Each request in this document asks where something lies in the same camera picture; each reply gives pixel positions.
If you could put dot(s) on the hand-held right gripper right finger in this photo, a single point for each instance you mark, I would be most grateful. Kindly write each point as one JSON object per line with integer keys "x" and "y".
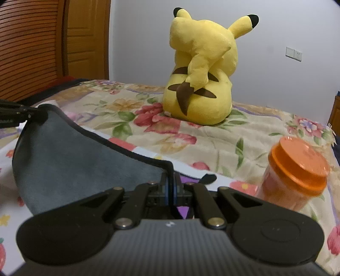
{"x": 175, "y": 191}

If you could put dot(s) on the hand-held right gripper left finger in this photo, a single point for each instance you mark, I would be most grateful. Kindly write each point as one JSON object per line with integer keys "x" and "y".
{"x": 166, "y": 191}

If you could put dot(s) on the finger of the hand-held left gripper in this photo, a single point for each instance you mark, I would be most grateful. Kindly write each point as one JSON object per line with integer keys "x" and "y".
{"x": 34, "y": 114}

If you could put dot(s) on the grey towel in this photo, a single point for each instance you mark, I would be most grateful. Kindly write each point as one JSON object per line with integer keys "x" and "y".
{"x": 71, "y": 154}

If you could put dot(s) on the slatted wooden headboard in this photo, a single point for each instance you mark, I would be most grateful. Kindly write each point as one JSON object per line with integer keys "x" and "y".
{"x": 29, "y": 47}

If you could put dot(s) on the floral bed sheet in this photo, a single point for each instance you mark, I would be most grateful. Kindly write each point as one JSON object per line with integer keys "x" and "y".
{"x": 148, "y": 111}

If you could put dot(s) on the wooden door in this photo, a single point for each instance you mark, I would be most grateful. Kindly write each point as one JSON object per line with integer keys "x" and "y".
{"x": 85, "y": 39}

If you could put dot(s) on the yellow plush toy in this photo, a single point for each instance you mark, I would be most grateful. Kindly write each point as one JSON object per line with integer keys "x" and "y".
{"x": 202, "y": 79}

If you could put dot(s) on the orange lidded jar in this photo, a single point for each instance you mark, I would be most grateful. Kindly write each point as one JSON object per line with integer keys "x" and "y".
{"x": 294, "y": 172}

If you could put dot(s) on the wooden cabinet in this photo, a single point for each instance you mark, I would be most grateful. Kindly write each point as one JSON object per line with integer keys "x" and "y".
{"x": 335, "y": 111}

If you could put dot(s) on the white wall switch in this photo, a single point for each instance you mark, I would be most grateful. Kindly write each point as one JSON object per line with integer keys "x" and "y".
{"x": 294, "y": 54}

